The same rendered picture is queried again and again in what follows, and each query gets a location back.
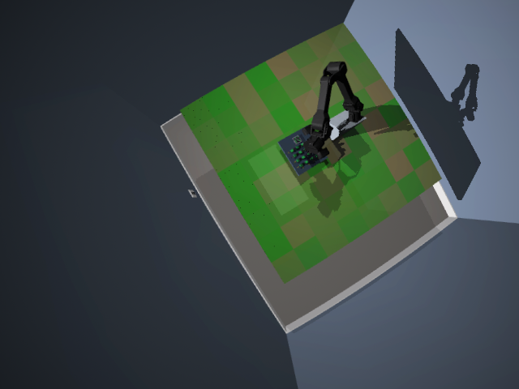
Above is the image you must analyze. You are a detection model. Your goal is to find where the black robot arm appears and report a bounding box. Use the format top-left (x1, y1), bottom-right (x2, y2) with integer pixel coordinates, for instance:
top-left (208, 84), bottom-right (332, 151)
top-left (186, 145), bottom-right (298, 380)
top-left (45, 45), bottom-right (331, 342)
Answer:
top-left (302, 62), bottom-right (364, 154)

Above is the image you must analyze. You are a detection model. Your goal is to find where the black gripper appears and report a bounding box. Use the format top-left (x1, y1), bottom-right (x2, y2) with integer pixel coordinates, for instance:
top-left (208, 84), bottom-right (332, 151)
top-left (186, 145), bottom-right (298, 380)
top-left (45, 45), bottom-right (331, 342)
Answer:
top-left (302, 124), bottom-right (329, 160)

